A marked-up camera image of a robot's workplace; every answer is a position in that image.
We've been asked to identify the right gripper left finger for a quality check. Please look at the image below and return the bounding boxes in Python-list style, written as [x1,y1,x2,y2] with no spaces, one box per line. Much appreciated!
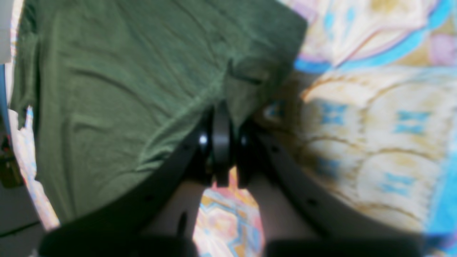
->
[39,107,214,257]

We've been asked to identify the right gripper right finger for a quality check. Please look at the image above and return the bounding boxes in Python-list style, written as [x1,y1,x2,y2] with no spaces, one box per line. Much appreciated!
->
[214,102,425,257]

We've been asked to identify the dark green long-sleeve shirt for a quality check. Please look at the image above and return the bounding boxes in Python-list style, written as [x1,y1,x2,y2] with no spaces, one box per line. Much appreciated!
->
[10,0,307,224]

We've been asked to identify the colourful patterned tablecloth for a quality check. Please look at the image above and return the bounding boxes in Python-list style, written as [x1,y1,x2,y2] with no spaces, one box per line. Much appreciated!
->
[7,0,457,257]

